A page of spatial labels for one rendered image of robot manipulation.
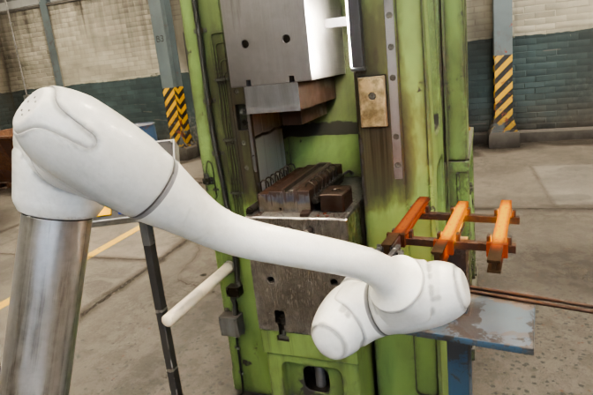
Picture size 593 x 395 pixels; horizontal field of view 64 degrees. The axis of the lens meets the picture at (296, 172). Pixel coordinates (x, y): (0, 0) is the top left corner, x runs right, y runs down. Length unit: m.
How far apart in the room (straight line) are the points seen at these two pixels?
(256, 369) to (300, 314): 0.57
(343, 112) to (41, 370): 1.55
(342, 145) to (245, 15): 0.73
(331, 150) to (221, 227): 1.44
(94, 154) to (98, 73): 9.14
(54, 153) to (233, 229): 0.26
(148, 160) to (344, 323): 0.45
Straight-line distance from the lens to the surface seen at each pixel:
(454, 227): 1.33
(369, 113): 1.66
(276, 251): 0.73
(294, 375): 2.02
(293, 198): 1.69
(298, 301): 1.77
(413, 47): 1.65
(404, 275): 0.81
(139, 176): 0.62
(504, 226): 1.35
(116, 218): 1.80
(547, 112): 7.55
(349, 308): 0.90
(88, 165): 0.61
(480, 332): 1.40
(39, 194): 0.76
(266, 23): 1.64
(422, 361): 2.02
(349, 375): 1.88
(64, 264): 0.80
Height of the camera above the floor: 1.42
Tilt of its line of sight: 13 degrees down
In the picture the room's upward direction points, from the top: 6 degrees counter-clockwise
